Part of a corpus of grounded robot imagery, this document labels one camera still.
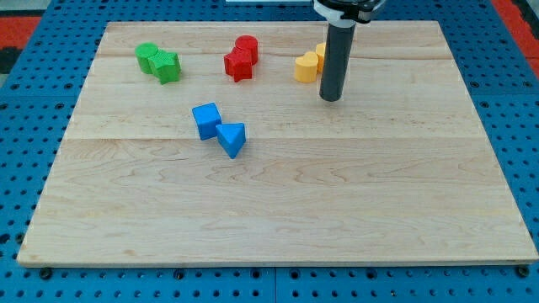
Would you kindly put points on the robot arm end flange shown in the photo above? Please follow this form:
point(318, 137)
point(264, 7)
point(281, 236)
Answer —
point(347, 13)

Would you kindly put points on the yellow heart block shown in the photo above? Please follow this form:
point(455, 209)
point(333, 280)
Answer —
point(306, 67)

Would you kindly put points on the yellow hexagon block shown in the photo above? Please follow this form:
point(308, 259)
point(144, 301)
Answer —
point(320, 52)

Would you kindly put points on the blue triangle block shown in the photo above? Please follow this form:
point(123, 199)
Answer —
point(231, 137)

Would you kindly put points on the blue cube block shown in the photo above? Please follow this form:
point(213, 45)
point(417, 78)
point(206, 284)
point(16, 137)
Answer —
point(207, 118)

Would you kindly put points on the light wooden board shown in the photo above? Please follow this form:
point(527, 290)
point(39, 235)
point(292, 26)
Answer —
point(398, 172)

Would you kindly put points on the red star block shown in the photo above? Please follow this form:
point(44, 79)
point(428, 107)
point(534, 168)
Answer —
point(238, 64)

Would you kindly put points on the red cylinder block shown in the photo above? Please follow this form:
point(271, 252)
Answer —
point(249, 43)

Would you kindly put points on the green star block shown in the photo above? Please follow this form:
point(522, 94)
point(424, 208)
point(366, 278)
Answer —
point(165, 66)

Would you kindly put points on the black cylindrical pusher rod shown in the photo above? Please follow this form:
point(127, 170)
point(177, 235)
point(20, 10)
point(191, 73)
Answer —
point(336, 58)

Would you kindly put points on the green cylinder block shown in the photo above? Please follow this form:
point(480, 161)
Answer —
point(143, 52)

